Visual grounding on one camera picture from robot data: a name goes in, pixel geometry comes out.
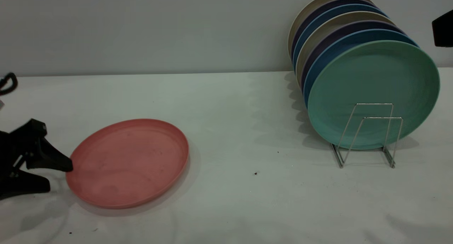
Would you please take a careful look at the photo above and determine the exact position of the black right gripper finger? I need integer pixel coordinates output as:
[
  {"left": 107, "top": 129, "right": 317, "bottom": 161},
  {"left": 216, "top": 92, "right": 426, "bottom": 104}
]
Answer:
[{"left": 432, "top": 10, "right": 453, "bottom": 48}]

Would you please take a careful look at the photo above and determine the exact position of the green round plate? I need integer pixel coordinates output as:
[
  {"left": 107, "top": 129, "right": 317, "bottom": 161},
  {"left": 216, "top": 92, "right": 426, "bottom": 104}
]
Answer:
[{"left": 307, "top": 40, "right": 441, "bottom": 151}]

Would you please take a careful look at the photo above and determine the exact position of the blue round plate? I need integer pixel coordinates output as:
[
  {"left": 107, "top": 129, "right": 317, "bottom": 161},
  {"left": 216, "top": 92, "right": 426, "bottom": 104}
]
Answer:
[
  {"left": 303, "top": 29, "right": 420, "bottom": 108},
  {"left": 293, "top": 4, "right": 389, "bottom": 73}
]

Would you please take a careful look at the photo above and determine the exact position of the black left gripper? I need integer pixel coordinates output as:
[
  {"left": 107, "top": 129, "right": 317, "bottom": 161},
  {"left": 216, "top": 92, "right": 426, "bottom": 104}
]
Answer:
[{"left": 0, "top": 118, "right": 74, "bottom": 201}]

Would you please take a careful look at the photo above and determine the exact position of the silver wire plate rack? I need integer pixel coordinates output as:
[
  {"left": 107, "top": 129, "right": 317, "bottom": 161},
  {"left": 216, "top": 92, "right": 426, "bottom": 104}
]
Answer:
[{"left": 331, "top": 103, "right": 404, "bottom": 169}]

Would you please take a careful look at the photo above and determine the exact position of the purple round plate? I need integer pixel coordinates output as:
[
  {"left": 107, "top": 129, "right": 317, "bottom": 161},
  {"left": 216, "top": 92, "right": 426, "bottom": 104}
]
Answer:
[
  {"left": 291, "top": 0, "right": 380, "bottom": 60},
  {"left": 300, "top": 20, "right": 406, "bottom": 91}
]

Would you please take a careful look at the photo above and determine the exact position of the pink round plate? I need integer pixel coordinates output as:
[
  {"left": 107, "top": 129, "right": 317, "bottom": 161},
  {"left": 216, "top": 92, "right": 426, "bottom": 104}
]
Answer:
[{"left": 65, "top": 118, "right": 190, "bottom": 209}]

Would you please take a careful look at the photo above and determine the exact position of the beige round plate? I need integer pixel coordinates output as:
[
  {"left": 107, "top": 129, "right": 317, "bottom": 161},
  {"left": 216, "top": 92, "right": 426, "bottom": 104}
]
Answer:
[
  {"left": 287, "top": 0, "right": 375, "bottom": 59},
  {"left": 295, "top": 11, "right": 395, "bottom": 85}
]

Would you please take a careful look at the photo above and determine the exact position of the black cable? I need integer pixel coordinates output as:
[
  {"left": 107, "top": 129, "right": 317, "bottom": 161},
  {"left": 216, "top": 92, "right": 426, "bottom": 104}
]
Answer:
[{"left": 0, "top": 72, "right": 18, "bottom": 96}]

